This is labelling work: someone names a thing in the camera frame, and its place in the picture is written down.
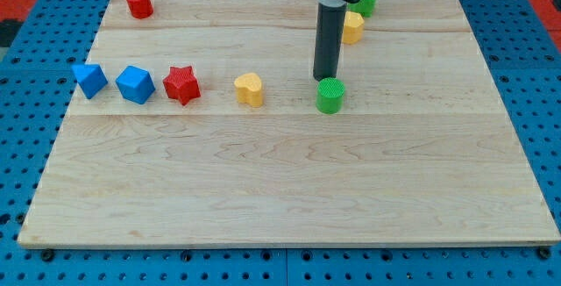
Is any blue triangle block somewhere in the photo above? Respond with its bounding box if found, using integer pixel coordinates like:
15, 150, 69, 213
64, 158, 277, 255
71, 64, 108, 99

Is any green cylinder block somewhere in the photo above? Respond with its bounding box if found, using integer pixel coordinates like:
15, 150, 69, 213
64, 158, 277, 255
316, 77, 345, 114

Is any yellow hexagon block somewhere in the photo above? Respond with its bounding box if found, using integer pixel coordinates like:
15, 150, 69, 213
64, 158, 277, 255
342, 11, 365, 45

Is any red star block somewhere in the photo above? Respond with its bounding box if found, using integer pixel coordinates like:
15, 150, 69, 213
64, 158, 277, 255
162, 66, 201, 105

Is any green block behind arm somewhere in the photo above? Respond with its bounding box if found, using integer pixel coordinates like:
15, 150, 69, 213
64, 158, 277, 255
347, 0, 377, 18

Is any red cylinder block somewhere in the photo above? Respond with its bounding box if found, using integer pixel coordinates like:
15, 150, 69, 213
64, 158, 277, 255
126, 0, 153, 19

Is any light wooden board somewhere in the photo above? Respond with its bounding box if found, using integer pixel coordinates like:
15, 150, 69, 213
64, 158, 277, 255
18, 0, 560, 249

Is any yellow heart block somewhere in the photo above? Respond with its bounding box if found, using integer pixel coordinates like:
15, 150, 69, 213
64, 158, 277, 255
234, 73, 264, 107

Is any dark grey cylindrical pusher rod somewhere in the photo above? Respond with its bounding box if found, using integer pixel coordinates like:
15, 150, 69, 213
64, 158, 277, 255
313, 4, 347, 82

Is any blue cube block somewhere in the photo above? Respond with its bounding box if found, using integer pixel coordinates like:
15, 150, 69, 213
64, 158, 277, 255
116, 66, 155, 104

